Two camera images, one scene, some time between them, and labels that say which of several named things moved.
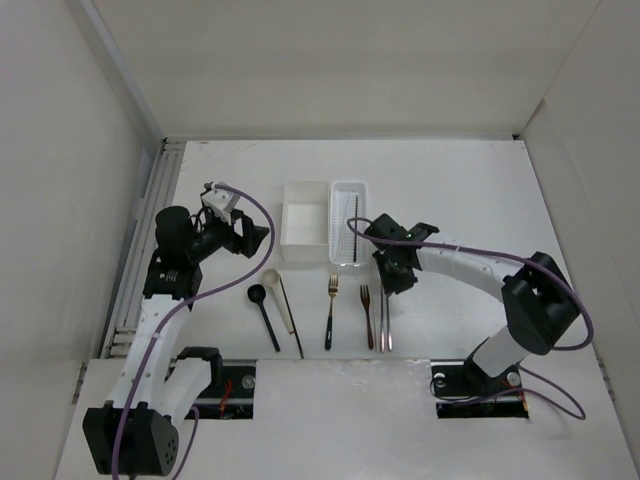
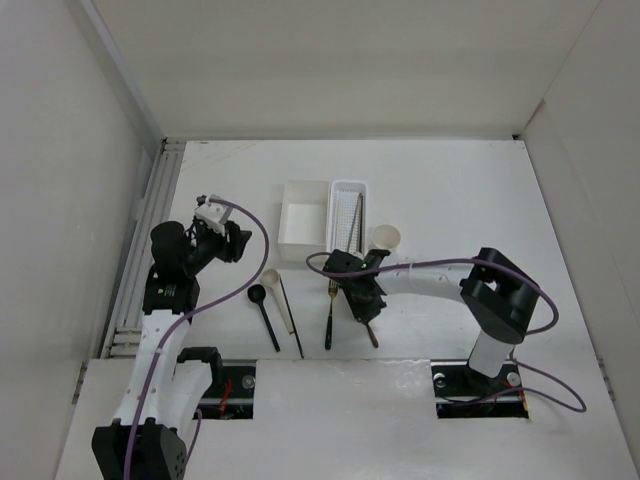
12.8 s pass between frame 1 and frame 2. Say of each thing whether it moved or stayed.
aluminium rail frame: stayed
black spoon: stayed
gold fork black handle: stayed
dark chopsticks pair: moved
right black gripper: moved
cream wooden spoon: stayed
